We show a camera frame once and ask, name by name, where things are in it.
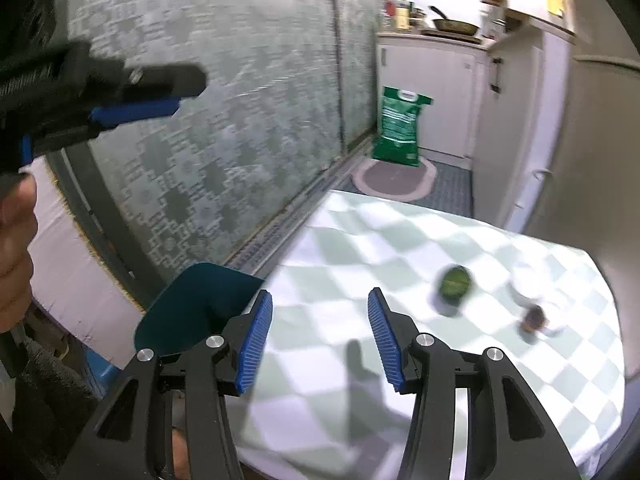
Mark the oval floor mat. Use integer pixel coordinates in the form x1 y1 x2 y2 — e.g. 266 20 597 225
350 156 437 202

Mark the green white checked tablecloth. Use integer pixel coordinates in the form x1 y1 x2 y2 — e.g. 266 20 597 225
225 190 627 480

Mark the green rice bag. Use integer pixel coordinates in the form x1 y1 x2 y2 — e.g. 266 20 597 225
371 85 434 167

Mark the small brown food scrap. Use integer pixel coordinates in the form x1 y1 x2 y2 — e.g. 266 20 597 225
520 304 550 336

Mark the white kitchen base cabinet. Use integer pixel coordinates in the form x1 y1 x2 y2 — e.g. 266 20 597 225
375 30 489 166

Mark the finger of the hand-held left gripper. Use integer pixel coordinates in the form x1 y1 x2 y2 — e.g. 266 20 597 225
90 62 207 107
20 99 182 165

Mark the wide patterned glass sliding door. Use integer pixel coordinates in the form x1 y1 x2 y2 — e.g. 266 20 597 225
45 0 347 307

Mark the narrow patterned glass sliding door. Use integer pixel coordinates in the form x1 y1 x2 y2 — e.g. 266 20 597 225
332 0 387 157

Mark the beige refrigerator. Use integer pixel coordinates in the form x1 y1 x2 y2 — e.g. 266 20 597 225
520 0 640 321

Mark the person's left hand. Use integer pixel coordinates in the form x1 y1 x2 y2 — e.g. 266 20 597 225
0 174 39 333

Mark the dark green round fruit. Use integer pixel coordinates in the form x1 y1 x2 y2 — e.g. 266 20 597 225
432 265 476 317

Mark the tall white cabinet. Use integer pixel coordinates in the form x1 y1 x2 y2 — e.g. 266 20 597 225
472 7 577 235

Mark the frying pan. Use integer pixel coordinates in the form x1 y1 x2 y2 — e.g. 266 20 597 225
427 6 482 37

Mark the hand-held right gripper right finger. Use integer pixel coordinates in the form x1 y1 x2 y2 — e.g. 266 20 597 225
367 287 581 480

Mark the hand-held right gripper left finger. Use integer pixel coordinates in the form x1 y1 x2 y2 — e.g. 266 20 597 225
57 290 273 480

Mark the teal chair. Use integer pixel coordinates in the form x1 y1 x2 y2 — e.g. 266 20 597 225
135 262 267 362

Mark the dark grey clothing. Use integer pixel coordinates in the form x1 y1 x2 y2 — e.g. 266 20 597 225
0 330 103 480

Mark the wooden cutting board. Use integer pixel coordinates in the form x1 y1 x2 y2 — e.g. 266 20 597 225
421 30 484 44

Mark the blue plastic container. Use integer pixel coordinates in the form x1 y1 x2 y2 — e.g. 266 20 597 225
82 347 122 402

